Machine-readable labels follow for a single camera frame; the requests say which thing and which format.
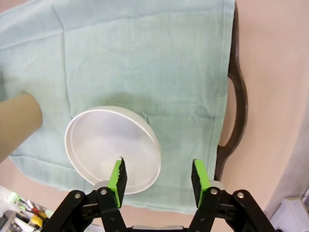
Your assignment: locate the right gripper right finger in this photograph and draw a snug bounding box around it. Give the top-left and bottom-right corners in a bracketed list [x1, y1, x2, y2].
[190, 159, 276, 232]

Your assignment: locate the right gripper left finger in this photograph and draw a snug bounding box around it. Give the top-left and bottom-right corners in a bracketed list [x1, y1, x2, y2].
[40, 157, 129, 232]

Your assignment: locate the white bowl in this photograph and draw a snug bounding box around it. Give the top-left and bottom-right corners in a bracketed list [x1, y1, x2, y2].
[64, 105, 162, 195]

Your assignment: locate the tall tan brown cup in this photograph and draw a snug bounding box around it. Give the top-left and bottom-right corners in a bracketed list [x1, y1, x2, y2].
[0, 93, 44, 165]

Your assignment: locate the grey-green cloth mat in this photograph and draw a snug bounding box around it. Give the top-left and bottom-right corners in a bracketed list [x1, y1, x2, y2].
[0, 0, 236, 216]

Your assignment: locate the small yellow tool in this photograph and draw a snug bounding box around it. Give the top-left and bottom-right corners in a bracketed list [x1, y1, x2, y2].
[30, 214, 45, 226]

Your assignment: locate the white box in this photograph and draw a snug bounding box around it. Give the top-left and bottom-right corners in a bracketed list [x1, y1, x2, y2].
[281, 197, 309, 232]

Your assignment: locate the dark brown handled tray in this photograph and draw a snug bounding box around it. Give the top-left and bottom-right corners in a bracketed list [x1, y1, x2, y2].
[214, 2, 249, 182]

